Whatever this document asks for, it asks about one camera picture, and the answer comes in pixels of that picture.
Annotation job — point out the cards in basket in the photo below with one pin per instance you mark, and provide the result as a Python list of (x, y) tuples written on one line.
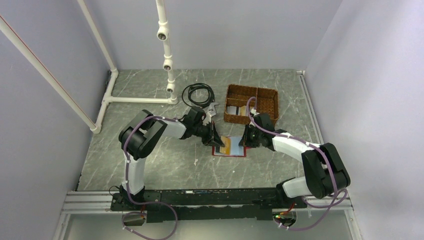
[(237, 110)]

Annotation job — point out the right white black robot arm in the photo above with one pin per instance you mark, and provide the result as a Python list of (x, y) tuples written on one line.
[(324, 171)]

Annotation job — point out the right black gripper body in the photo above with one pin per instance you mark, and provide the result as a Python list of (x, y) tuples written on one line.
[(254, 137)]

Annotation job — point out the red handled adjustable wrench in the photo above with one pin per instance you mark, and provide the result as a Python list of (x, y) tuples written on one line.
[(210, 112)]

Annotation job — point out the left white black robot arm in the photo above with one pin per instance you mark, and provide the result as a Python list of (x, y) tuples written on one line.
[(139, 138)]

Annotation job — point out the red leather card holder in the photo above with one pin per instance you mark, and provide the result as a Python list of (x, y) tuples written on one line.
[(236, 150)]

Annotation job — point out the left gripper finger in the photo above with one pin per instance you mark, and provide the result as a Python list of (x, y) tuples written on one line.
[(210, 143), (215, 140)]

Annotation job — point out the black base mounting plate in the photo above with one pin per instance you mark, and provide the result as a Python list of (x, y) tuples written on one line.
[(258, 203)]

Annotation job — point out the white pvc pipe frame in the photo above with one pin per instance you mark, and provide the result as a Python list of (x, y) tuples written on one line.
[(163, 35)]

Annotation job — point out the brown woven basket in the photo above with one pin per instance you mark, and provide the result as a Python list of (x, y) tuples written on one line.
[(265, 100)]

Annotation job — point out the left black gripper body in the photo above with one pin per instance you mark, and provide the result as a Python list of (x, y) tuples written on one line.
[(204, 132)]

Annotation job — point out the aluminium extrusion rail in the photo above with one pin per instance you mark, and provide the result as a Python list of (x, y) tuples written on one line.
[(100, 202)]

